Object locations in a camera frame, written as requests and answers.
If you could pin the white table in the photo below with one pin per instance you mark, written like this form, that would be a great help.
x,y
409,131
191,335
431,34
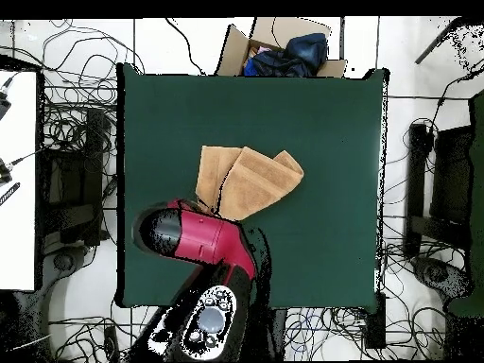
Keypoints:
x,y
19,227

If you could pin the black perforated strip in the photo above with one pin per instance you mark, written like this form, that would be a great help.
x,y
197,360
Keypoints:
x,y
9,193

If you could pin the black power strip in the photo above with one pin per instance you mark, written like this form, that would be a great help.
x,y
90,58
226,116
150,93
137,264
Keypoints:
x,y
110,344

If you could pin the dark green table cloth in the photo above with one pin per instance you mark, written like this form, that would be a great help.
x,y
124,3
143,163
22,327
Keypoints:
x,y
170,113

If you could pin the black stand frame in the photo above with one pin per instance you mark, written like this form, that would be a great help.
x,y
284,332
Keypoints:
x,y
416,170
94,170

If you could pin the dark navy garment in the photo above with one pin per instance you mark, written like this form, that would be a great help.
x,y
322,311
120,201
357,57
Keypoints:
x,y
280,64

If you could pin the black metal bar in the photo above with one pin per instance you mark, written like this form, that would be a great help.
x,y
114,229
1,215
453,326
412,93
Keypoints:
x,y
435,43

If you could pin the black rectangular box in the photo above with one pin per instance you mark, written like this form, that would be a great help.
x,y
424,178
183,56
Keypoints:
x,y
375,325

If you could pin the green covered side table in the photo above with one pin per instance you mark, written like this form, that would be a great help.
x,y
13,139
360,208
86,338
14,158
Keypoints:
x,y
477,189

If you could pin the brown cardboard box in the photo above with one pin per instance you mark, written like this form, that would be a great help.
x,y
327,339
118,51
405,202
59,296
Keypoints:
x,y
234,53

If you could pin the tan terry towel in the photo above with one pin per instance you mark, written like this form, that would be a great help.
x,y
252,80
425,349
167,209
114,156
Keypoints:
x,y
257,181

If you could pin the grey stand base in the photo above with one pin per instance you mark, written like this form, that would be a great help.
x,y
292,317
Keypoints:
x,y
435,272
64,261

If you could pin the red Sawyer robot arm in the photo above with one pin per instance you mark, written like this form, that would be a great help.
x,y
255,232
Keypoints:
x,y
204,234

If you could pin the pink garment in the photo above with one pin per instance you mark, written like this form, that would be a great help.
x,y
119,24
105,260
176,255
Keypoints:
x,y
261,50

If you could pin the blue denim garment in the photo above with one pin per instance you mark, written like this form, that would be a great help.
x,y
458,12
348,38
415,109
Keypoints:
x,y
308,47

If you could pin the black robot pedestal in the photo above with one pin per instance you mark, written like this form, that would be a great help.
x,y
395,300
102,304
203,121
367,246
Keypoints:
x,y
278,332

